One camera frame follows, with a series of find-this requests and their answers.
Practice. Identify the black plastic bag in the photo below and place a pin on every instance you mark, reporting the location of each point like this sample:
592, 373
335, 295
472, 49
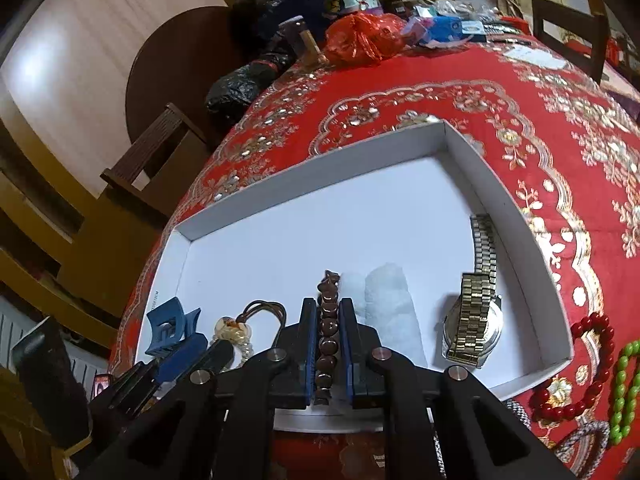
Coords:
235, 87

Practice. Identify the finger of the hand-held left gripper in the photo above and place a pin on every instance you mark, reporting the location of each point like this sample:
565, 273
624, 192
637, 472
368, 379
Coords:
220, 356
177, 360

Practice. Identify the dark wooden chair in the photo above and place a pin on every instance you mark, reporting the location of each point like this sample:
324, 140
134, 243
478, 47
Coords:
570, 25
150, 160

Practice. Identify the blue printed bag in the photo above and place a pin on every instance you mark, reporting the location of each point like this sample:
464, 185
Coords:
320, 2

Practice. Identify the pale knitted scrunchie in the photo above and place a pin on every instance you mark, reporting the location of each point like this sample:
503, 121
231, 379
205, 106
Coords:
390, 305

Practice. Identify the blue hair claw clip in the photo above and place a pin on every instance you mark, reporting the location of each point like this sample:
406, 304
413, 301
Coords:
167, 327

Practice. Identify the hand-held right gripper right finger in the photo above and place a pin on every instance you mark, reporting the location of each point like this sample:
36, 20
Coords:
348, 355

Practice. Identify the blue plastic bag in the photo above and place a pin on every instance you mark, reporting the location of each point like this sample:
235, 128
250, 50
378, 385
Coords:
445, 27

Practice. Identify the red floral tablecloth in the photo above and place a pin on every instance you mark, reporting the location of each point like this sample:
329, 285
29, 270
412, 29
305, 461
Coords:
550, 125

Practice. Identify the red plastic bag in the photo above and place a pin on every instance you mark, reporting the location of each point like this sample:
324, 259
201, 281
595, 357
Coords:
365, 37

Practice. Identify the white cardboard box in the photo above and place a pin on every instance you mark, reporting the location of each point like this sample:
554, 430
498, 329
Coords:
325, 220

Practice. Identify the white paper sheet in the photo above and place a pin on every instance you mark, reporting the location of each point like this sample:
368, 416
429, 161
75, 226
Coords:
535, 56

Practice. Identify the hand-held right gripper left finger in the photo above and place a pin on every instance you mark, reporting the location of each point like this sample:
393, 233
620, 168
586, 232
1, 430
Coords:
310, 355

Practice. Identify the gold metal wristwatch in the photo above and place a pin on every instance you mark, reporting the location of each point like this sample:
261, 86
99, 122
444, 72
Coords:
470, 330

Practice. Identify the round wooden tabletop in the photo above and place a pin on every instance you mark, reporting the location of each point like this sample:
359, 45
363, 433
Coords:
175, 60

